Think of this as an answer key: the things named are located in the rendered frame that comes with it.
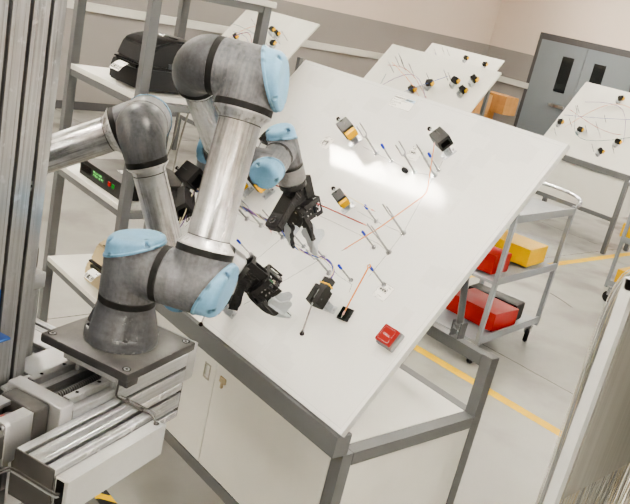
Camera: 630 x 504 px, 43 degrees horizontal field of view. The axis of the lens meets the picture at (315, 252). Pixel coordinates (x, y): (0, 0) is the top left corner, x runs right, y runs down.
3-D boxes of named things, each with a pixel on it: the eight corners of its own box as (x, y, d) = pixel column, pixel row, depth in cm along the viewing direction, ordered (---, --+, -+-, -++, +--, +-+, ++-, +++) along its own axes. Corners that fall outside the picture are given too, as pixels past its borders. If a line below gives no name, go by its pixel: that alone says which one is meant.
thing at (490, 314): (471, 367, 483) (523, 199, 450) (405, 333, 512) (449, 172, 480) (541, 338, 557) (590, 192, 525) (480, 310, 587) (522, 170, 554)
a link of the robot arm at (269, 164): (233, 183, 190) (249, 162, 199) (277, 195, 189) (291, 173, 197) (235, 155, 186) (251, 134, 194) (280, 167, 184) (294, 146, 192)
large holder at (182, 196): (206, 192, 284) (183, 167, 274) (208, 227, 273) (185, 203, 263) (190, 200, 286) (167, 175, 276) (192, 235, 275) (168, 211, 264)
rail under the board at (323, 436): (332, 459, 204) (337, 437, 202) (120, 280, 285) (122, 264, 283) (347, 455, 208) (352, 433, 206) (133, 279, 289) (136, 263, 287)
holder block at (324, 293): (311, 306, 225) (305, 299, 222) (321, 289, 227) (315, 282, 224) (322, 310, 222) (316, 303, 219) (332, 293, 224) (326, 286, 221)
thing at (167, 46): (139, 92, 275) (147, 36, 270) (107, 77, 291) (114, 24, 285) (210, 99, 296) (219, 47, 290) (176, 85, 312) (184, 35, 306)
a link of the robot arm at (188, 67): (146, 58, 150) (195, 174, 196) (199, 72, 148) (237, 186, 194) (168, 10, 154) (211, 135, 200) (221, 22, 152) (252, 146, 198)
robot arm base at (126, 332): (125, 362, 154) (132, 316, 151) (67, 334, 160) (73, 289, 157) (172, 340, 167) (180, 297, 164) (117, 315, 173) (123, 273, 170)
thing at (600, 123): (603, 254, 842) (656, 101, 792) (511, 217, 919) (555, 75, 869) (633, 250, 892) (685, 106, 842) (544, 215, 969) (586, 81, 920)
